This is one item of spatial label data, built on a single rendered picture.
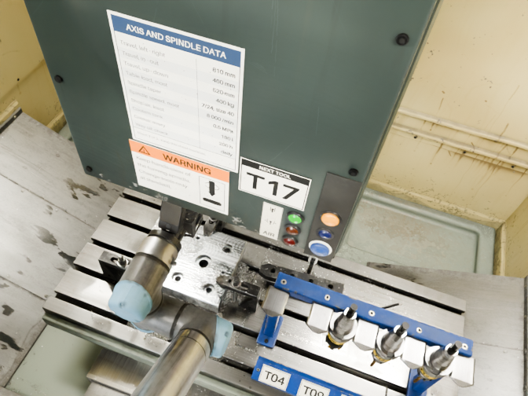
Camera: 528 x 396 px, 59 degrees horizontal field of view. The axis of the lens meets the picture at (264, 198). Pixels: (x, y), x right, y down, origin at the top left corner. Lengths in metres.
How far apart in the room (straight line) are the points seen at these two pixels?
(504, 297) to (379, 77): 1.41
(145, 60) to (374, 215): 1.65
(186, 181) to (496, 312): 1.31
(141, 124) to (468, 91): 1.30
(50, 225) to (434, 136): 1.48
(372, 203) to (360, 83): 1.67
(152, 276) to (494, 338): 1.19
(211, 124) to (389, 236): 1.55
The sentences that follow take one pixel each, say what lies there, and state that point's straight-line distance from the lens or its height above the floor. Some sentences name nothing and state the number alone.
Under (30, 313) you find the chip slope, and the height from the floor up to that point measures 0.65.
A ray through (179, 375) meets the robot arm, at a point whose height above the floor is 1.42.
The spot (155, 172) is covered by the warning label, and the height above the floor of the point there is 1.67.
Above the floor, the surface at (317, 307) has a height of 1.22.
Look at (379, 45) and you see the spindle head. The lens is 0.46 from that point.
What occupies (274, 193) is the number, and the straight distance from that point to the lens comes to 0.65.
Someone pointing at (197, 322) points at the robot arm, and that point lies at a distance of 0.94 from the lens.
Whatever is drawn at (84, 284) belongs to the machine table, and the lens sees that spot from 1.54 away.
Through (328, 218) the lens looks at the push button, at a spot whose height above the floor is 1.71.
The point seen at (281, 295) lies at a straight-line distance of 1.12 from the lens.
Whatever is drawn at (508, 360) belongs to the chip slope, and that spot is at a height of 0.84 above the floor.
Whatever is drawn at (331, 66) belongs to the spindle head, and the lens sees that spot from 0.49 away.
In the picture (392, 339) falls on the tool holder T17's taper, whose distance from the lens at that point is 1.08.
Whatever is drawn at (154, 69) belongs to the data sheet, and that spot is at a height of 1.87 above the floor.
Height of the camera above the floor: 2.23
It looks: 53 degrees down
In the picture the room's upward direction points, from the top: 8 degrees clockwise
